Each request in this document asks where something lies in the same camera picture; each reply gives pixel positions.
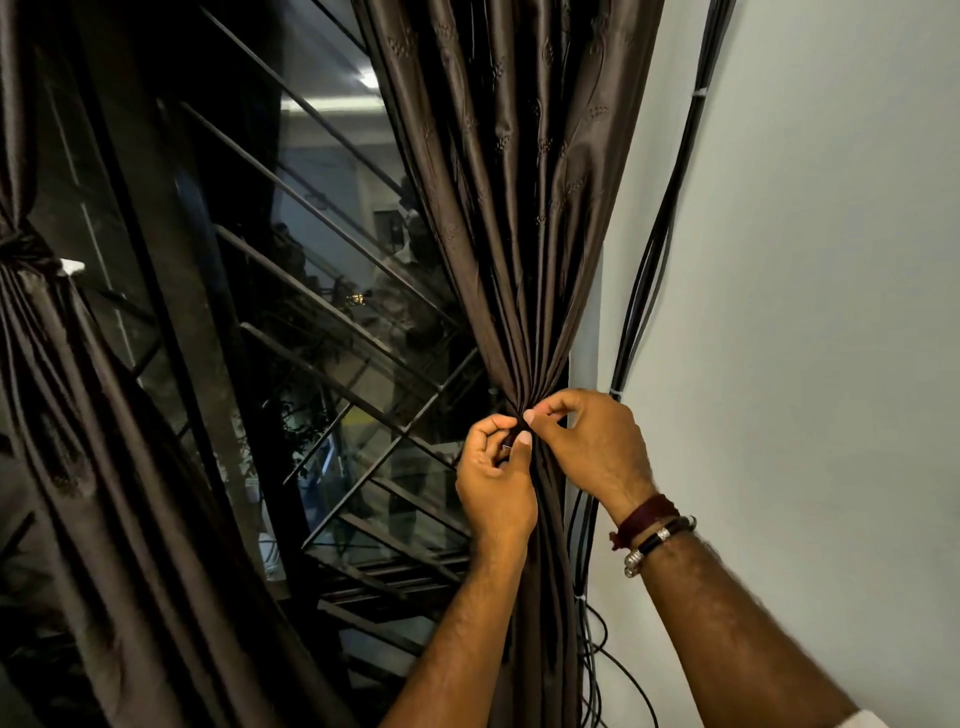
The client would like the glass window pane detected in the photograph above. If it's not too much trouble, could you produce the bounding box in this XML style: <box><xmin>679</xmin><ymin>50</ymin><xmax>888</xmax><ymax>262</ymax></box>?
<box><xmin>30</xmin><ymin>0</ymin><xmax>481</xmax><ymax>586</ymax></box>

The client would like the maroon bracelet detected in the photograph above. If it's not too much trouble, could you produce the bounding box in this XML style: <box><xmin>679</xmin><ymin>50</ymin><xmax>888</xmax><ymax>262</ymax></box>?
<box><xmin>609</xmin><ymin>492</ymin><xmax>681</xmax><ymax>553</ymax></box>

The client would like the person's left hand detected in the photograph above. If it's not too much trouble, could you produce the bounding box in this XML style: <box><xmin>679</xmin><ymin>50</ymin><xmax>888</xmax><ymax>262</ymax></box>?
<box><xmin>455</xmin><ymin>413</ymin><xmax>539</xmax><ymax>557</ymax></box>

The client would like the brown plain curtain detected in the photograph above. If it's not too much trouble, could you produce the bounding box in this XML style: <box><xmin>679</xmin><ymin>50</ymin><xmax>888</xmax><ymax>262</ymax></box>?
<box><xmin>0</xmin><ymin>0</ymin><xmax>354</xmax><ymax>728</ymax></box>

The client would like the black and silver bracelet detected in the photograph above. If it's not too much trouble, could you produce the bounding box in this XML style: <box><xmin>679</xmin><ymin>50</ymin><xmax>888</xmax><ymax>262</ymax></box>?
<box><xmin>623</xmin><ymin>515</ymin><xmax>698</xmax><ymax>579</ymax></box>

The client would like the brown patterned curtain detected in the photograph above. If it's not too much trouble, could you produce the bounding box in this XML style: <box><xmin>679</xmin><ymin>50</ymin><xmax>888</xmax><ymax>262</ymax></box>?
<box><xmin>351</xmin><ymin>0</ymin><xmax>666</xmax><ymax>728</ymax></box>

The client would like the person's left forearm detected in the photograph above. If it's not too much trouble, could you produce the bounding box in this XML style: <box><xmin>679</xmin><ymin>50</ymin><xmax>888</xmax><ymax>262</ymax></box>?
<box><xmin>378</xmin><ymin>546</ymin><xmax>531</xmax><ymax>728</ymax></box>

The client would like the black metal window grille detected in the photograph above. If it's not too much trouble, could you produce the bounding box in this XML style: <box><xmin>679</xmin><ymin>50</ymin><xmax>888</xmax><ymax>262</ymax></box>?
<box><xmin>71</xmin><ymin>0</ymin><xmax>498</xmax><ymax>680</ymax></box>

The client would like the person's right hand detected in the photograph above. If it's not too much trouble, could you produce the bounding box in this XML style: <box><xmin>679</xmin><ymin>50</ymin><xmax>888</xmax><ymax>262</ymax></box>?
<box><xmin>522</xmin><ymin>388</ymin><xmax>660</xmax><ymax>527</ymax></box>

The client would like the person's right forearm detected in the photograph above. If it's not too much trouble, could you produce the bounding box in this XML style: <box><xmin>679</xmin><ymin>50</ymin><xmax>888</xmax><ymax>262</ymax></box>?
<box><xmin>639</xmin><ymin>525</ymin><xmax>861</xmax><ymax>728</ymax></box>

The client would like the bundle of black cables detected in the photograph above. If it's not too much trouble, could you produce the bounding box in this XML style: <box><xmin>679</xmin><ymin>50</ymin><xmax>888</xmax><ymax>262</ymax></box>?
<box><xmin>564</xmin><ymin>0</ymin><xmax>740</xmax><ymax>728</ymax></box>

